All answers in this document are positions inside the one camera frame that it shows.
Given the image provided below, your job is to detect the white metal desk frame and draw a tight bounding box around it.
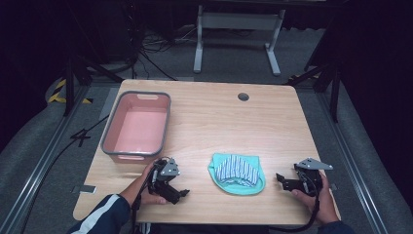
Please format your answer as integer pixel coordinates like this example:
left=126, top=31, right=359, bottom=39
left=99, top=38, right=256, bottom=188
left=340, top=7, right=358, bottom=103
left=193, top=4, right=287, bottom=77

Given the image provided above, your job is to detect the person's right hand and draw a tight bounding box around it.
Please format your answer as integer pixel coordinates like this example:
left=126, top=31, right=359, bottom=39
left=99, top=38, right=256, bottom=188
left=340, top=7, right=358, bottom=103
left=290, top=171, right=341, bottom=226

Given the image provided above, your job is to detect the black tripod stand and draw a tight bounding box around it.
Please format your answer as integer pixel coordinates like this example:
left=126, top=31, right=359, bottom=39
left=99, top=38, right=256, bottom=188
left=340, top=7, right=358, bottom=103
left=62, top=53, right=125, bottom=117
left=285, top=61, right=343, bottom=124

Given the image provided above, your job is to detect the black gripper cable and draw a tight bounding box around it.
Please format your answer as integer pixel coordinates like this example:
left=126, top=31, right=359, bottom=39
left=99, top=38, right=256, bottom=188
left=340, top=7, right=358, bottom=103
left=129, top=167, right=157, bottom=234
left=268, top=175, right=321, bottom=233

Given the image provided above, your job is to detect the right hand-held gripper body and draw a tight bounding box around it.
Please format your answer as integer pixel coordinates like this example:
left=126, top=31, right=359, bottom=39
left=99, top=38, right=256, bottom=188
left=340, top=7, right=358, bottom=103
left=293, top=157, right=334, bottom=198

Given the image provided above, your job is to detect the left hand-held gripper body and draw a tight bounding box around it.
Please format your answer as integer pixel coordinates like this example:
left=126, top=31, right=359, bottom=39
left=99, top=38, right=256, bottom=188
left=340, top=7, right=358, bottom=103
left=147, top=157, right=181, bottom=193

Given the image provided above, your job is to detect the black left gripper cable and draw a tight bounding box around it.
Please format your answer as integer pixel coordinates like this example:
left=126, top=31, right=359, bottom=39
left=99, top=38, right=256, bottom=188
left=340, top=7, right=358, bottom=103
left=129, top=167, right=157, bottom=234

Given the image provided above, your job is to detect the pink basin with grey rim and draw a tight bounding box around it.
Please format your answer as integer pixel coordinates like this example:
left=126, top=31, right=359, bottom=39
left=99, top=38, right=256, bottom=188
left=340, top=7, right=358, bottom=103
left=99, top=90, right=172, bottom=165

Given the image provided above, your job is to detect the bundle of floor cables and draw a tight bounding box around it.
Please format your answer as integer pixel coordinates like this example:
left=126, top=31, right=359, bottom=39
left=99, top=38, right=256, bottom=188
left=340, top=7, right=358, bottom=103
left=128, top=6, right=199, bottom=82

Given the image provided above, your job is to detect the person's left hand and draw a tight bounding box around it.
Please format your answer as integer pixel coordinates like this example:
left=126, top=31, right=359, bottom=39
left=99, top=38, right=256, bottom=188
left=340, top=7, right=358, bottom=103
left=137, top=161, right=169, bottom=206

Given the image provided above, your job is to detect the black floor cable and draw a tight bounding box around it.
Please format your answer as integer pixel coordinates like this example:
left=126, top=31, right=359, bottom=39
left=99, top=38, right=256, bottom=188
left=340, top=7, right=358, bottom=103
left=19, top=114, right=110, bottom=234

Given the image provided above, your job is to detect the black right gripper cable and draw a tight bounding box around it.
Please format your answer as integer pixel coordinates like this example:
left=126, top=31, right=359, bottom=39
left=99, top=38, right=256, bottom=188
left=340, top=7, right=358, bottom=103
left=268, top=175, right=321, bottom=233

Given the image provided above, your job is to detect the teal striped cloth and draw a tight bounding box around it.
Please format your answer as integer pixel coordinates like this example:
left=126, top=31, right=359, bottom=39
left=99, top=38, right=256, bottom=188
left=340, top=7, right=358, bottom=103
left=207, top=152, right=267, bottom=196

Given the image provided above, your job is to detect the aluminium floor rail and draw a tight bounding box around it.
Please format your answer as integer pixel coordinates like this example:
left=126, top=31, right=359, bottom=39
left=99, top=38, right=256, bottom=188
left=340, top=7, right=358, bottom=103
left=316, top=92, right=389, bottom=234
left=0, top=85, right=95, bottom=234

